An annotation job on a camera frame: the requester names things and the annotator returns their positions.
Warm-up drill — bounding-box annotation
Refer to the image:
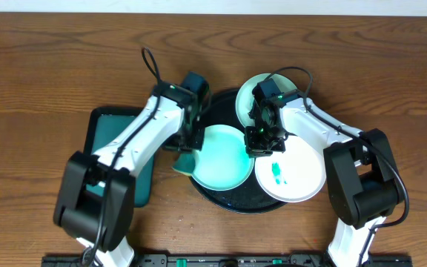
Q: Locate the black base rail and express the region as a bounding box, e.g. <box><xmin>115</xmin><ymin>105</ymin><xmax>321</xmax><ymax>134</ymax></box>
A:
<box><xmin>41</xmin><ymin>253</ymin><xmax>413</xmax><ymax>267</ymax></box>

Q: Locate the green yellow sponge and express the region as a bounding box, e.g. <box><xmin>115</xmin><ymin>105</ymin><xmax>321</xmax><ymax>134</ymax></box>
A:
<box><xmin>172</xmin><ymin>154</ymin><xmax>196</xmax><ymax>176</ymax></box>

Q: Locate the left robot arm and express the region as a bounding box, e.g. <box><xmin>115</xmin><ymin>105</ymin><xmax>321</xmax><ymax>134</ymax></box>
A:
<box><xmin>53</xmin><ymin>72</ymin><xmax>209</xmax><ymax>266</ymax></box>

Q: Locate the round black serving tray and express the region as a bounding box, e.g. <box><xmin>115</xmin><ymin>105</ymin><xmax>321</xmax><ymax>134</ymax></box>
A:
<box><xmin>190</xmin><ymin>88</ymin><xmax>286</xmax><ymax>214</ymax></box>

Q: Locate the white plate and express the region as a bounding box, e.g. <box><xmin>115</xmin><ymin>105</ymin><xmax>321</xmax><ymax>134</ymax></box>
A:
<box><xmin>254</xmin><ymin>136</ymin><xmax>326</xmax><ymax>202</ymax></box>

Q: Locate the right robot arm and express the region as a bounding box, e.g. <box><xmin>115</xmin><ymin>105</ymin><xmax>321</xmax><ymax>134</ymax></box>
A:
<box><xmin>235</xmin><ymin>73</ymin><xmax>409</xmax><ymax>266</ymax></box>

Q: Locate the mint green plate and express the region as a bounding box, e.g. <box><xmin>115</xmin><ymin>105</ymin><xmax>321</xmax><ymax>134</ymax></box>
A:
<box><xmin>235</xmin><ymin>73</ymin><xmax>297</xmax><ymax>128</ymax></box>
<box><xmin>191</xmin><ymin>125</ymin><xmax>255</xmax><ymax>191</ymax></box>

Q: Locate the black rectangular sponge tray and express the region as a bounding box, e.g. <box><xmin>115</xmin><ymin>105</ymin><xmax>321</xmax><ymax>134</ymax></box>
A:
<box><xmin>82</xmin><ymin>106</ymin><xmax>157</xmax><ymax>208</ymax></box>

